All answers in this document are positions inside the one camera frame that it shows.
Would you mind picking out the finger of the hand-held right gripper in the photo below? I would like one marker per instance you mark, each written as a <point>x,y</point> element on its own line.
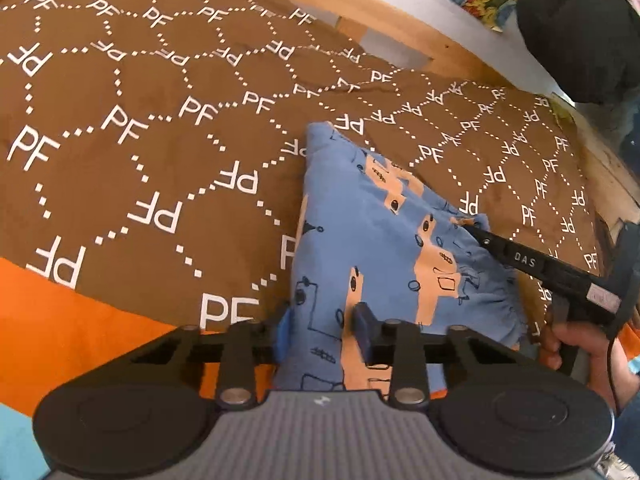
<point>482,236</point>

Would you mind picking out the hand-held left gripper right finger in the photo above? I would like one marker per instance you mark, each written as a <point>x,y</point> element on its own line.
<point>362,335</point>

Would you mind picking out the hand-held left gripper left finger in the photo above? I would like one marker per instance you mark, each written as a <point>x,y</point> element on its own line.
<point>283,334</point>

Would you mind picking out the blue printed pants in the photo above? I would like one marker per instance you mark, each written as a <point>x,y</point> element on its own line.
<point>360,240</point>

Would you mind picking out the person's right hand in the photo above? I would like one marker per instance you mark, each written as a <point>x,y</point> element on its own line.
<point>592,347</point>

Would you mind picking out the brown patterned blanket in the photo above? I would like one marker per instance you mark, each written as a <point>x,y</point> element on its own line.
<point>150,160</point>

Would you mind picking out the black cloth bundle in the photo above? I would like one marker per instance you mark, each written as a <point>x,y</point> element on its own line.
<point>575,25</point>

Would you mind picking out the wooden bed frame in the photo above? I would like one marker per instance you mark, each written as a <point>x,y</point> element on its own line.
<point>450,55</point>

